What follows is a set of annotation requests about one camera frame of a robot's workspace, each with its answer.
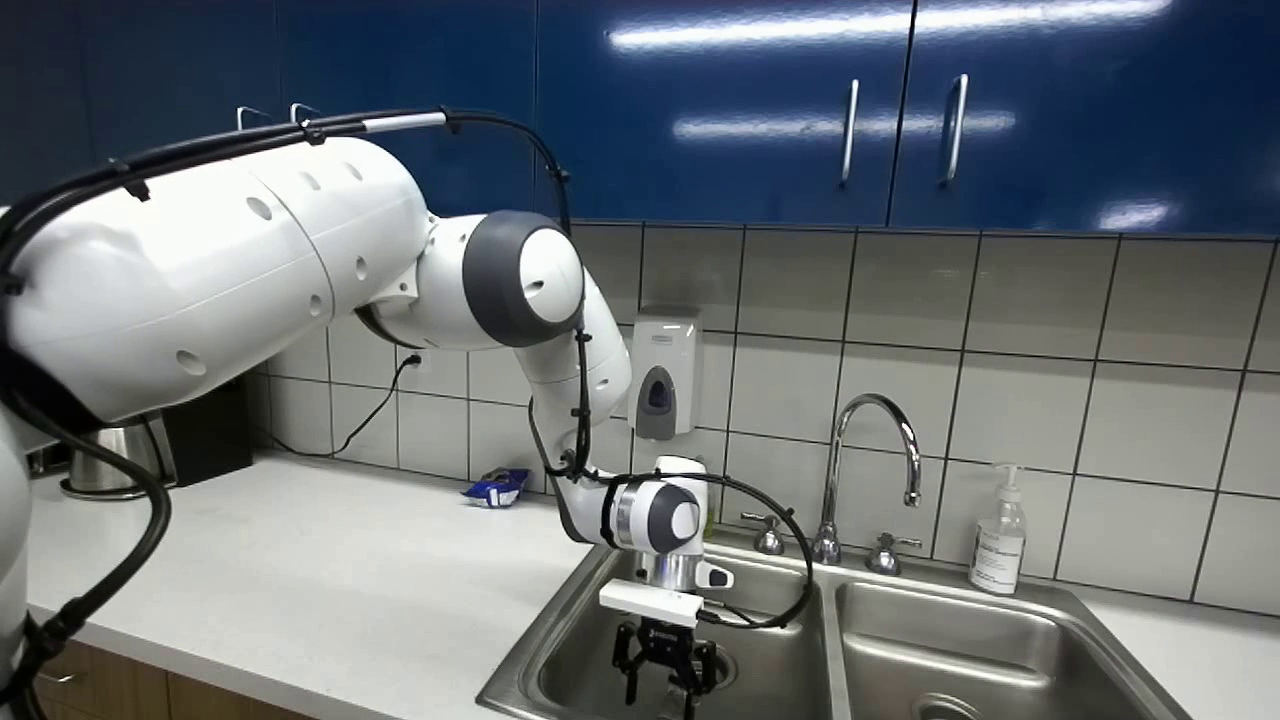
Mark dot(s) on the small grey wrist camera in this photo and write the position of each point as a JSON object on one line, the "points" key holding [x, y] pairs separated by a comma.
{"points": [[716, 577]]}

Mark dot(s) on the steel coffee carafe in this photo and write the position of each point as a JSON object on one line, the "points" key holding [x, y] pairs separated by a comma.
{"points": [[102, 465]]}

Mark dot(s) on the white wall soap dispenser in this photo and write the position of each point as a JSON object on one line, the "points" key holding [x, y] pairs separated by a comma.
{"points": [[663, 374]]}

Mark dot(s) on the stainless steel double sink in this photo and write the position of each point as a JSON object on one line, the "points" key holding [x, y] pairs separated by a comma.
{"points": [[934, 642]]}

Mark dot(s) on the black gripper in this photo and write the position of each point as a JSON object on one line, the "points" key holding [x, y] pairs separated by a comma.
{"points": [[669, 638]]}

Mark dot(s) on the blue cabinet door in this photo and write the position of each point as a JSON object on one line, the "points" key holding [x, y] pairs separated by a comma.
{"points": [[134, 67], [723, 132], [427, 67], [1107, 120]]}

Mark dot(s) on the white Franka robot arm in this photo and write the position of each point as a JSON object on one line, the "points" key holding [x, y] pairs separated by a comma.
{"points": [[200, 280]]}

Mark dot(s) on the round metal sink drain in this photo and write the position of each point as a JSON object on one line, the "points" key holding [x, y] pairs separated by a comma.
{"points": [[945, 705]]}

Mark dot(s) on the chrome gooseneck faucet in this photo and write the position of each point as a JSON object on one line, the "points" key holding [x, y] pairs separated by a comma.
{"points": [[873, 405]]}

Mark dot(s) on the chrome faucet knob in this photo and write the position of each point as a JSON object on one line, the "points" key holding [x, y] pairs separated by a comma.
{"points": [[770, 539], [885, 559]]}

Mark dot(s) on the clear pump soap bottle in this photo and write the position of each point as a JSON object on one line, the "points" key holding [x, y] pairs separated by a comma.
{"points": [[998, 544]]}

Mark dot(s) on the blue snack packet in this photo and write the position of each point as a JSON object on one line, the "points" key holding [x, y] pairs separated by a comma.
{"points": [[498, 489]]}

